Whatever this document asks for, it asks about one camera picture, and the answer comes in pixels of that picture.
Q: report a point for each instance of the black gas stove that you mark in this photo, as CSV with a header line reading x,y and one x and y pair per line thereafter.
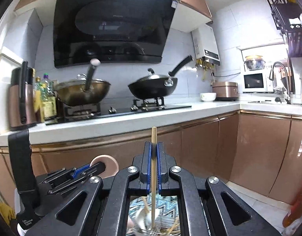
x,y
96,111

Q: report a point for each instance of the white microwave oven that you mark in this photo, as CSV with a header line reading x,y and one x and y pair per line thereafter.
x,y
257,83

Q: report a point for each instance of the black dish rack shelf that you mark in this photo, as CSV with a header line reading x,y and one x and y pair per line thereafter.
x,y
287,16

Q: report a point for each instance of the yellow sleeved left forearm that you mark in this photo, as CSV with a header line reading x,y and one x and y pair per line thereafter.
x,y
8,223

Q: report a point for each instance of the bronze wok with lid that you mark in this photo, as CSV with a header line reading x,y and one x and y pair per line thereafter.
x,y
84,89

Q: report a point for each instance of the kitchen sink faucet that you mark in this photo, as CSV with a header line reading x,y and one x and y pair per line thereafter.
x,y
284,79

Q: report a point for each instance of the copper rice cooker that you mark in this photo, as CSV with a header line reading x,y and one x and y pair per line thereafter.
x,y
226,91

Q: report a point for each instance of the black range hood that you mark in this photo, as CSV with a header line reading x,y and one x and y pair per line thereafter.
x,y
112,31

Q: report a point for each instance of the oil bottles on counter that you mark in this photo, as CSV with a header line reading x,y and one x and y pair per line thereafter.
x,y
44,99

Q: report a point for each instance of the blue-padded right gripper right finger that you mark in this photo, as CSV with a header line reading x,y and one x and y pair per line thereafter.
x,y
189,190

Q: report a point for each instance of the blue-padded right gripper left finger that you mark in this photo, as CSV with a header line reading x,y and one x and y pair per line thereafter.
x,y
133,181

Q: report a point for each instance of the copper thermos kettle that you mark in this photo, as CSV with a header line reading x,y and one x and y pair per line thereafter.
x,y
21,114

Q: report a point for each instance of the white bowl on counter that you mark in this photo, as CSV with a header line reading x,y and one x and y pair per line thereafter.
x,y
208,97

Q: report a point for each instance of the cooking oil bottle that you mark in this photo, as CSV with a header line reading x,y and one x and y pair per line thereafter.
x,y
294,213

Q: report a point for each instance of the white gas water heater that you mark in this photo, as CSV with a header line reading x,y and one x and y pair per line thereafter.
x,y
205,44

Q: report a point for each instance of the black wok with handle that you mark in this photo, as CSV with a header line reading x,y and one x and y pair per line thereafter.
x,y
156,86

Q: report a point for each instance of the bamboo chopstick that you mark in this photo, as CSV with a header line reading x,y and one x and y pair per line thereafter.
x,y
175,224
153,174
146,208

